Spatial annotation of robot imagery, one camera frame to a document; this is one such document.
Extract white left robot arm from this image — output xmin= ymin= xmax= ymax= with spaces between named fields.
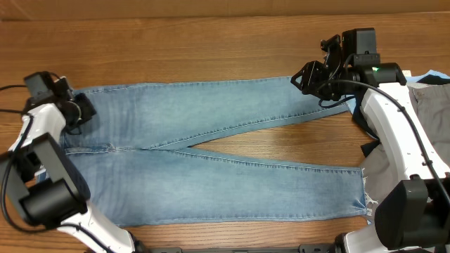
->
xmin=1 ymin=93 xmax=147 ymax=252

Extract light blue shirt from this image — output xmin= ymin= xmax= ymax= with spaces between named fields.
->
xmin=346 ymin=69 xmax=450 ymax=113

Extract grey trousers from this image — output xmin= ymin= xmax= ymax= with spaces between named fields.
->
xmin=360 ymin=83 xmax=449 ymax=215

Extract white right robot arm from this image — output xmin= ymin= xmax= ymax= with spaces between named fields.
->
xmin=291 ymin=61 xmax=449 ymax=252

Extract light blue denim jeans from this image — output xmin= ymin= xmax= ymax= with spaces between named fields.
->
xmin=59 ymin=77 xmax=368 ymax=226

